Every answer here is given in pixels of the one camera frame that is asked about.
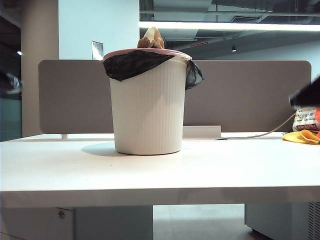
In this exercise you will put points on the round silver drawer lock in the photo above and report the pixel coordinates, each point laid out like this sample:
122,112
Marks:
60,214

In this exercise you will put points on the white vented cabinet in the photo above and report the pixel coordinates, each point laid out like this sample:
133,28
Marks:
275,220

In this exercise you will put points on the black plastic trash bag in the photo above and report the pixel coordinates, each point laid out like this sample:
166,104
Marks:
130,65

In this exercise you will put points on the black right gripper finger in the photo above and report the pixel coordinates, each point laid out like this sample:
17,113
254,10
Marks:
307,96

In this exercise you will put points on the dark glass partition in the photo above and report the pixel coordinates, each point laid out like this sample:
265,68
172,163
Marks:
10,112

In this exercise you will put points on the black ceiling spot lamp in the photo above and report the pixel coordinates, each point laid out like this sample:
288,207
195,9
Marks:
234,48

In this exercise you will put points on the yellow cloth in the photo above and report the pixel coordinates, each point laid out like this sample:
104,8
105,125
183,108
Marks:
302,137

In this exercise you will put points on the silver wall plate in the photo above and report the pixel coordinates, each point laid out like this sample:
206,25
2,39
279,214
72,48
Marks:
97,50

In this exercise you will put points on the white drawer cabinet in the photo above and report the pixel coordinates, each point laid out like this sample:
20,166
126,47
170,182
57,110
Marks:
100,222

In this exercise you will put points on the beige building pillar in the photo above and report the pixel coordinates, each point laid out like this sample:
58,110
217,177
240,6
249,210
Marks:
40,100

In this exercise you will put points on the white divider support post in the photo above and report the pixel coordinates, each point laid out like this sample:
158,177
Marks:
64,136

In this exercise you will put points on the orange item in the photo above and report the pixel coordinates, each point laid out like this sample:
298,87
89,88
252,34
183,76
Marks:
318,117

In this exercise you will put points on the grey fabric desk divider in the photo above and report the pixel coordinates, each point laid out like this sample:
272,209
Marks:
237,100

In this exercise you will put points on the long ceiling light strip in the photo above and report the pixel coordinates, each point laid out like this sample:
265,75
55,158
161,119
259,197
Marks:
225,26

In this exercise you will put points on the round ceiling lamp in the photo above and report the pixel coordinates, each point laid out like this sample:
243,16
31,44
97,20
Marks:
19,52

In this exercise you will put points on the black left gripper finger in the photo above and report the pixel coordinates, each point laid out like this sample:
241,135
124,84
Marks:
10,82

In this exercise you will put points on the white ribbed trash can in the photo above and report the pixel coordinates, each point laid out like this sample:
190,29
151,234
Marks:
147,112

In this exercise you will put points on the red hanging sign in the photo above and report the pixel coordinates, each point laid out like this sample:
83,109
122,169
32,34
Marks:
200,44

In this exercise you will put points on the small brown paper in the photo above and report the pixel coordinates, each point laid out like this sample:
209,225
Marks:
152,41

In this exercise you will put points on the printed snack bag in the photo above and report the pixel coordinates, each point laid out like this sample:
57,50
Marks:
303,120

